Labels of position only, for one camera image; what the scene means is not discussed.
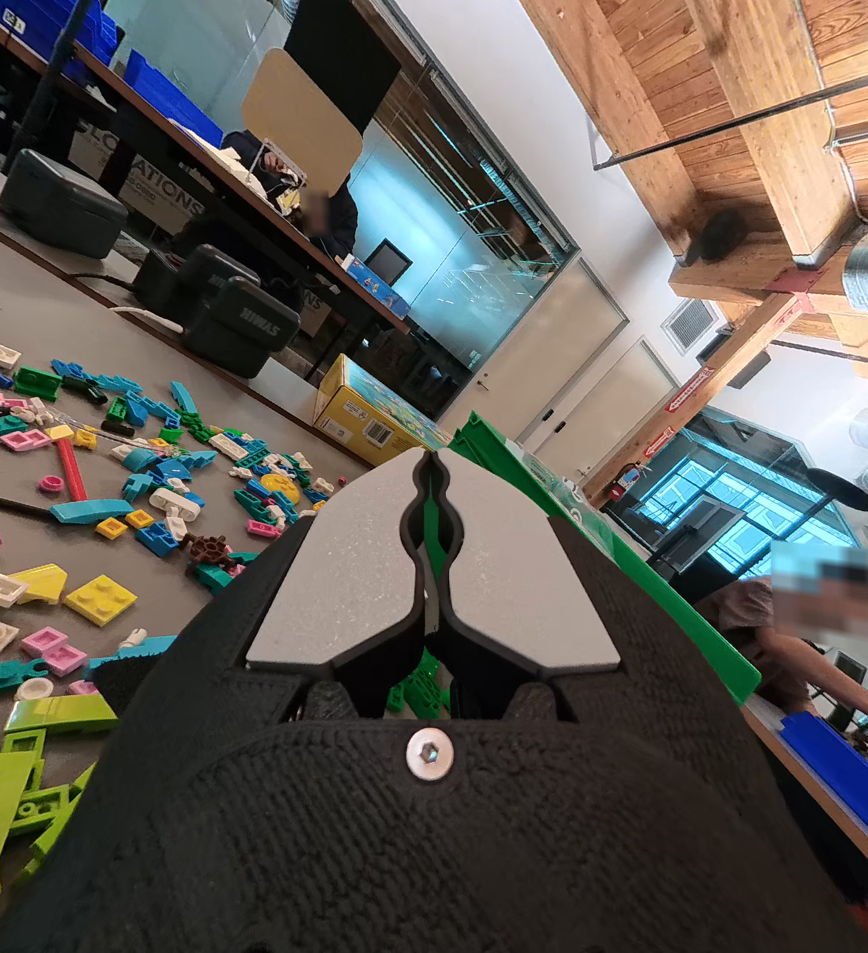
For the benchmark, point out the wooden post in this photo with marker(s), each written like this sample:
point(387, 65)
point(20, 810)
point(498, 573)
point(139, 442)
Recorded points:
point(716, 380)

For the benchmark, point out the cardboard box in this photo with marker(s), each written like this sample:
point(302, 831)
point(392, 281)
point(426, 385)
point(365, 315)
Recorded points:
point(158, 190)

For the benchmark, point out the large window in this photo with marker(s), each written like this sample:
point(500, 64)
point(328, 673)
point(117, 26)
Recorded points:
point(746, 514)

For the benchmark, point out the wooden board stand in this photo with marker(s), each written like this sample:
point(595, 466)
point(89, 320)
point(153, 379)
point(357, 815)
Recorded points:
point(300, 119)

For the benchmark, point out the pile of mixed small lego pieces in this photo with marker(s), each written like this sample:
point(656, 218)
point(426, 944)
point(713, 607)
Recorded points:
point(166, 461)

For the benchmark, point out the blue plastic bin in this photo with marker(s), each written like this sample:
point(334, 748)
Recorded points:
point(850, 782)
point(173, 97)

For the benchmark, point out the stack of blue bins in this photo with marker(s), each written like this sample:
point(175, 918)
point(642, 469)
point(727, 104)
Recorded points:
point(69, 22)

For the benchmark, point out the wooden desk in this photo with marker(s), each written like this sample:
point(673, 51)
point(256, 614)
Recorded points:
point(255, 216)
point(813, 789)

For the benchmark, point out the clear plastic bag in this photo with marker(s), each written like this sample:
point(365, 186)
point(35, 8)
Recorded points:
point(579, 506)

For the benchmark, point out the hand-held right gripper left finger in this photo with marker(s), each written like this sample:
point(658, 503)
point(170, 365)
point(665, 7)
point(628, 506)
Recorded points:
point(344, 588)

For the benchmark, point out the wall air vent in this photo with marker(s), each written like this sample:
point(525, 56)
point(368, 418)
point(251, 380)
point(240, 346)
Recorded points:
point(690, 325)

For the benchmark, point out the pile of lime lego pieces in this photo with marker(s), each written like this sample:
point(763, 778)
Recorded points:
point(2, 789)

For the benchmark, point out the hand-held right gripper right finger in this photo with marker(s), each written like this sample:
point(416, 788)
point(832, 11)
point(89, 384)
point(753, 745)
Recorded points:
point(523, 588)

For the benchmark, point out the small black monitor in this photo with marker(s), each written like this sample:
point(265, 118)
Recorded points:
point(387, 260)

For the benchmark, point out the black ceiling speaker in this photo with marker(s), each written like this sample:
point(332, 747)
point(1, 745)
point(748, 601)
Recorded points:
point(716, 234)

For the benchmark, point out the pile of green lego pieces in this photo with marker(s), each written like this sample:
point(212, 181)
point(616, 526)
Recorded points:
point(422, 689)

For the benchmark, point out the blue lego box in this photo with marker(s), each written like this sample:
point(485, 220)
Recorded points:
point(378, 287)

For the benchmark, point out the pile of pink lego pieces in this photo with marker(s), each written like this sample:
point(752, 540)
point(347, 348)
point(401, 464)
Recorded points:
point(50, 648)

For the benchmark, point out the white door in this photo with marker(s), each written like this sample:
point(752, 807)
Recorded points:
point(545, 350)
point(612, 402)

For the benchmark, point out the black light stand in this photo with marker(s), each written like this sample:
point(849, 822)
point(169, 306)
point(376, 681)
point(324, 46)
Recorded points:
point(54, 74)

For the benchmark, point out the yellow lego box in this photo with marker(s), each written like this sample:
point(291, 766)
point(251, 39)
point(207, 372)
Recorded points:
point(363, 417)

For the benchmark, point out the black ceiling rod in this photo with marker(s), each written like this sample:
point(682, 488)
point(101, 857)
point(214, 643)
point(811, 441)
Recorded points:
point(746, 115)

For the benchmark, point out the green plastic bin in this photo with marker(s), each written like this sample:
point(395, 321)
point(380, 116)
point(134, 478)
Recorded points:
point(672, 603)

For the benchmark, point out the green lego plate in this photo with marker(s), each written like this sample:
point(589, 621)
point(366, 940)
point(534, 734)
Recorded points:
point(434, 540)

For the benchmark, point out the red arrow sign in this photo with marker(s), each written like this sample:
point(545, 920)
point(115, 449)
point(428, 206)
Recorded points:
point(658, 442)
point(690, 389)

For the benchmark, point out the red fire extinguisher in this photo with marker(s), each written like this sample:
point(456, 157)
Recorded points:
point(626, 480)

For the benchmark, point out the black panel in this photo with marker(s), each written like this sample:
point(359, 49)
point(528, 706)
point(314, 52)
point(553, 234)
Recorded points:
point(344, 52)

